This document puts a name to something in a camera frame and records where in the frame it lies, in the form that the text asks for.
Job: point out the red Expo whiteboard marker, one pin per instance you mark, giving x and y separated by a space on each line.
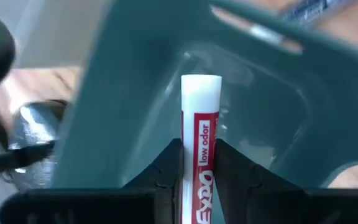
202 99

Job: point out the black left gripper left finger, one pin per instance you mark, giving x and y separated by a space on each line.
89 208

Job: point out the teal plastic bin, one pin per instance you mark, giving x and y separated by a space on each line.
120 109

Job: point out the dark blue whiteboard marker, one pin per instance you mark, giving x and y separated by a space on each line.
306 7

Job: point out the black desk lamp white shade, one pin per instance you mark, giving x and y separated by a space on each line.
33 124

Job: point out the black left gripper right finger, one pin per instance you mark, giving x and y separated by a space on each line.
291 208

